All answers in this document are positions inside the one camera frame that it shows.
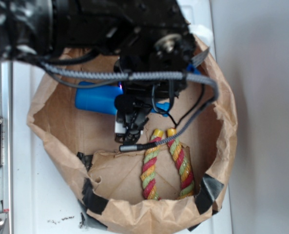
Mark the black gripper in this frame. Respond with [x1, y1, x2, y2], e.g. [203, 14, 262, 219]
[114, 34, 196, 144]

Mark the blue plastic bottle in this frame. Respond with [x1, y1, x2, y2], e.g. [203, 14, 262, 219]
[75, 64, 200, 116]

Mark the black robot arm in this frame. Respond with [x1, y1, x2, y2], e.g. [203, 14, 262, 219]
[0, 0, 196, 145]

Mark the brown paper bag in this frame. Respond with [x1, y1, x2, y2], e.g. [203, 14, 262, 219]
[26, 34, 238, 234]

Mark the white plastic tray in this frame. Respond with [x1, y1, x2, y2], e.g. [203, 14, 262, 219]
[12, 0, 233, 234]

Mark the grey braided cable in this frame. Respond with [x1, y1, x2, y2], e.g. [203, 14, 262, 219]
[38, 60, 219, 153]

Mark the red yellow green rope toy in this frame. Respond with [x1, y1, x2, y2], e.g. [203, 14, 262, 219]
[140, 138, 195, 200]

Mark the thin black cable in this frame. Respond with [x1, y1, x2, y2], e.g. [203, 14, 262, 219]
[151, 82, 206, 126]

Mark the aluminium frame rail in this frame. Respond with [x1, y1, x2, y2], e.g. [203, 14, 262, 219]
[0, 62, 13, 234]

